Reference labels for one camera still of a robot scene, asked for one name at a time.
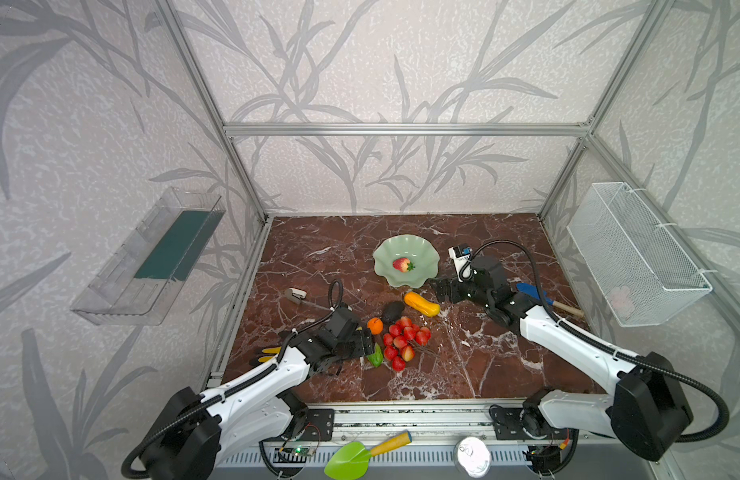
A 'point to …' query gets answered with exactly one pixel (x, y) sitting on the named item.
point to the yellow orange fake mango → (425, 307)
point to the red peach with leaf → (403, 265)
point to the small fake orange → (375, 325)
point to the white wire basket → (643, 281)
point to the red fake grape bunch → (401, 339)
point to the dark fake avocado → (392, 311)
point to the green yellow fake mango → (376, 358)
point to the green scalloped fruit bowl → (417, 249)
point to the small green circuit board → (298, 450)
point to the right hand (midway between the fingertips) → (444, 267)
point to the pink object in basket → (622, 302)
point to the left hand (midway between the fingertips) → (370, 335)
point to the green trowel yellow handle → (351, 461)
